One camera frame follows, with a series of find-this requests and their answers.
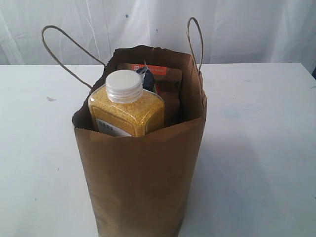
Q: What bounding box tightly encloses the spaghetti packet with Italian flag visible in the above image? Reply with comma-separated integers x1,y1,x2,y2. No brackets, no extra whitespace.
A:
136,62,158,94

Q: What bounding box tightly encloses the yellow grain bottle white cap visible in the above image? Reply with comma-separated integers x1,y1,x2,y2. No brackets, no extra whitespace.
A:
88,70,164,137

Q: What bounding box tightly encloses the brown pouch with orange label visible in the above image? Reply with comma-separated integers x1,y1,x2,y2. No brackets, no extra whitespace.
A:
116,62,183,128

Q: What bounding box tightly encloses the large brown paper bag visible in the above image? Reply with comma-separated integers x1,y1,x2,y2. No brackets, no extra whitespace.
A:
41,16,208,237

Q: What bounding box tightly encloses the white backdrop curtain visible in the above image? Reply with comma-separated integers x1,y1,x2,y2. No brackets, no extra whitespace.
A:
0,0,316,72

